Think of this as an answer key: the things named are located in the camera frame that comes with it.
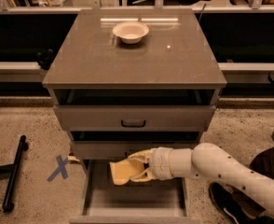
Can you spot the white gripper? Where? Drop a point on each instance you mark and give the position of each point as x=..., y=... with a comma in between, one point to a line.
x=160, y=164

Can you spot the yellow sponge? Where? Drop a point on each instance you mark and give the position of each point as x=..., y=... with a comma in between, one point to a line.
x=122, y=171

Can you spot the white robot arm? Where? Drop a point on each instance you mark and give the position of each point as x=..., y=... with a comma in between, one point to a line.
x=210, y=161

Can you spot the bottom grey drawer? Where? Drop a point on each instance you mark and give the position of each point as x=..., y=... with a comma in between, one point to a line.
x=153, y=202

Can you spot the grey drawer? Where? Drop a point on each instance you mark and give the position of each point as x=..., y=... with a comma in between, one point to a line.
x=128, y=118
x=153, y=202
x=109, y=145

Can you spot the middle grey drawer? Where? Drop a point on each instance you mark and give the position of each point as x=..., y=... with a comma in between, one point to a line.
x=109, y=145

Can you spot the grey drawer cabinet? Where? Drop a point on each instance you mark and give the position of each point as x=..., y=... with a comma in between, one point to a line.
x=172, y=65

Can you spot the top grey drawer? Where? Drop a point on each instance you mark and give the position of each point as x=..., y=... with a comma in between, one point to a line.
x=128, y=118

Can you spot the blue tape cross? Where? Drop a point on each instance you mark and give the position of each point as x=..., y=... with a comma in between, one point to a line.
x=61, y=169

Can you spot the brown trouser leg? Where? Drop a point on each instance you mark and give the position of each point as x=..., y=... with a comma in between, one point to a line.
x=263, y=164

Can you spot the white bowl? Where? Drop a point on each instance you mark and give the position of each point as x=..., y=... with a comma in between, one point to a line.
x=130, y=32

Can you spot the black clamp knob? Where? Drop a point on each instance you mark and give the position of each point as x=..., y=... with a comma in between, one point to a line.
x=45, y=59

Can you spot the black stand leg left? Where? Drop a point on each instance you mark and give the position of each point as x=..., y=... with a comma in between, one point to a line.
x=10, y=171

